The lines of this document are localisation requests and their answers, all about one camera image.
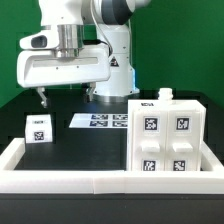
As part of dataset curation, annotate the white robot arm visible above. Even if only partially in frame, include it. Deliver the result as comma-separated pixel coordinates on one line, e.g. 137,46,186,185
17,0,151,102

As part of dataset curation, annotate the white marker sheet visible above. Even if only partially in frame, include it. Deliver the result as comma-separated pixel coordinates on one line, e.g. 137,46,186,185
69,113,128,129

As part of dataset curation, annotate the small white cabinet top block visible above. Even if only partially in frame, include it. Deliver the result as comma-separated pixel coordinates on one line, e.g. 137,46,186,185
25,114,53,144

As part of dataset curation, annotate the white cabinet body box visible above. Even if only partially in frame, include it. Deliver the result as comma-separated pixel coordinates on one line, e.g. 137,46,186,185
126,88,206,172

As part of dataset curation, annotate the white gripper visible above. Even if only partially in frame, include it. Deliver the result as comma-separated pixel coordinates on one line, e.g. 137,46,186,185
17,45,110,108

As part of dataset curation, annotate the white door panel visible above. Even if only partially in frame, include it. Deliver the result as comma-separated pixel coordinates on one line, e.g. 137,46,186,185
131,109,167,171
165,110,201,171

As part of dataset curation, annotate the white U-shaped fence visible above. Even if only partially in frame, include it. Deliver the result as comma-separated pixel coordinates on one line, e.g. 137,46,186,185
0,138,224,194

